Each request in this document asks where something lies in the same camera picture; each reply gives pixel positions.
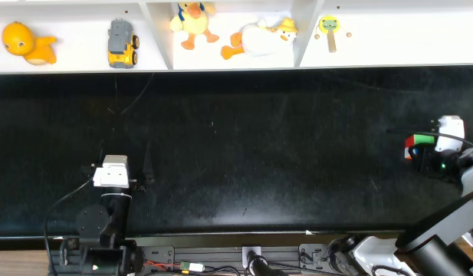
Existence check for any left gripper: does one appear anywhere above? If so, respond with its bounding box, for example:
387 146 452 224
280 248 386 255
90 142 156 195

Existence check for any grey and yellow toy truck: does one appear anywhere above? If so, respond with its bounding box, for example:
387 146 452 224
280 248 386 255
107 18 140 70

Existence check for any yellow rattle drum toy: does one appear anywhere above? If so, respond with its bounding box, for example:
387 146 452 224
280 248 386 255
314 15 353 54

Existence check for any many-coloured puzzle cube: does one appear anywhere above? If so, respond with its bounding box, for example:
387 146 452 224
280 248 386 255
403 133 435 160

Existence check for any yellow plush duck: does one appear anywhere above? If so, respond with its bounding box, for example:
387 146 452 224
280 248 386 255
169 2 221 51

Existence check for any yellow rubber duck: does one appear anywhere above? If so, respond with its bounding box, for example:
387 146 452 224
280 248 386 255
1 21 58 66

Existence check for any white plush goose with hat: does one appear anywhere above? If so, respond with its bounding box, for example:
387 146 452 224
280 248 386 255
220 17 298 61

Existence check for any white shelf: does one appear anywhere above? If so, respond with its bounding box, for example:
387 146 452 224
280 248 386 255
0 0 473 74

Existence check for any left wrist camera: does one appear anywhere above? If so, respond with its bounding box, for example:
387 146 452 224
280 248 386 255
92 154 130 189

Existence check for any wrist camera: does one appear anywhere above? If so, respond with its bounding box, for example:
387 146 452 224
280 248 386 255
92 154 130 189
434 115 466 153

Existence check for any black cable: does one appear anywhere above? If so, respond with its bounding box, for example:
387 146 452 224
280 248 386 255
43 176 95 276
385 129 473 153

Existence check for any mounting rail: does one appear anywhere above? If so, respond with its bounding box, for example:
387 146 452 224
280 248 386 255
48 245 360 276

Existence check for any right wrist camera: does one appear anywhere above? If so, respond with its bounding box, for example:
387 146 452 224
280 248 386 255
434 115 466 153

